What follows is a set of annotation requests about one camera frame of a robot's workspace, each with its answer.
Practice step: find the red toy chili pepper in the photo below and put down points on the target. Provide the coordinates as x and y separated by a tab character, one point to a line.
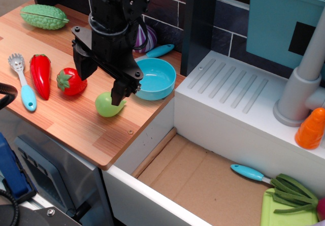
40	70

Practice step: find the grey toy faucet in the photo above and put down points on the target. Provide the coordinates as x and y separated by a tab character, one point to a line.
302	92

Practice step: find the light green cutting board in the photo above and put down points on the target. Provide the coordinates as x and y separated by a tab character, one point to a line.
268	217

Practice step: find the white toy sink unit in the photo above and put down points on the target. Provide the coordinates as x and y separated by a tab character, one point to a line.
177	170

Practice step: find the blue handled utensil in sink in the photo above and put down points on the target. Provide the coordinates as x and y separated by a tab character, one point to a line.
250	173

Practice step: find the blue clamp device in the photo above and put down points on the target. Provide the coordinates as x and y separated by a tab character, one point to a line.
16	179

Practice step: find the green toy bitter gourd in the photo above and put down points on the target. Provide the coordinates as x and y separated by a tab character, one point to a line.
44	16

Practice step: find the grey toy oven door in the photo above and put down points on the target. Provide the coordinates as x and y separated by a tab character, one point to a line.
60	176

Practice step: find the red toy strawberry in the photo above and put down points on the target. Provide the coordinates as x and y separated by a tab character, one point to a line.
69	82

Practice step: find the grey blue pasta spoon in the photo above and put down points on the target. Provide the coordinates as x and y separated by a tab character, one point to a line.
28	97

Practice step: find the blue handled utensil behind bowl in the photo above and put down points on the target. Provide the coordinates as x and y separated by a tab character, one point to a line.
157	52

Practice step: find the orange toy carrot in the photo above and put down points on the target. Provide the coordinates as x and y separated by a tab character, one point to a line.
311	131

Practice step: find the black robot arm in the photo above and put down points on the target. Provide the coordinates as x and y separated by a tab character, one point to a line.
113	16

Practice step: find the green toy pear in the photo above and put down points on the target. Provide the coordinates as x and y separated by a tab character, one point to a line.
104	107

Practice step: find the purple striped toy onion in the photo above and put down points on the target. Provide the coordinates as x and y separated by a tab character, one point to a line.
151	38

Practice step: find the pink toy at edge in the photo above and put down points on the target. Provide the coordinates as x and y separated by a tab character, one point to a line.
320	209

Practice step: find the teal toy cabinet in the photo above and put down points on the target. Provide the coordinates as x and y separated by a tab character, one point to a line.
280	30

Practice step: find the blue plastic bowl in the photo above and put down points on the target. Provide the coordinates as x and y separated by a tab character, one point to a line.
158	81

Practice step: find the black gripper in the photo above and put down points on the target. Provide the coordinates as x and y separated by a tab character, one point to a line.
92	49

